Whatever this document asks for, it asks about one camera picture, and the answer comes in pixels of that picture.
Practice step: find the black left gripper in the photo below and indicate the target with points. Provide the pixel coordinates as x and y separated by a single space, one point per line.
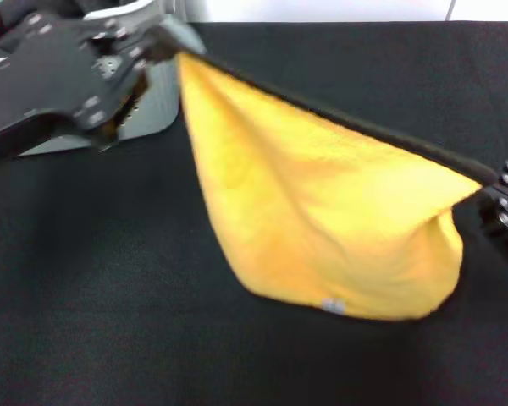
38 80

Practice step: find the dark cloth pile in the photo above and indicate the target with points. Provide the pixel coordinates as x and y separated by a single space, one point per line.
12 10

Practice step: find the grey perforated storage box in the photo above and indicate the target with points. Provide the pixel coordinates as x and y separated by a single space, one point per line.
161 101

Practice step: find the black tablecloth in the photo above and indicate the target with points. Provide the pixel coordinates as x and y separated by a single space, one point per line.
110 275

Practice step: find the yellow grey towel white label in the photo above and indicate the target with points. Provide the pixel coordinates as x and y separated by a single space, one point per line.
321 211

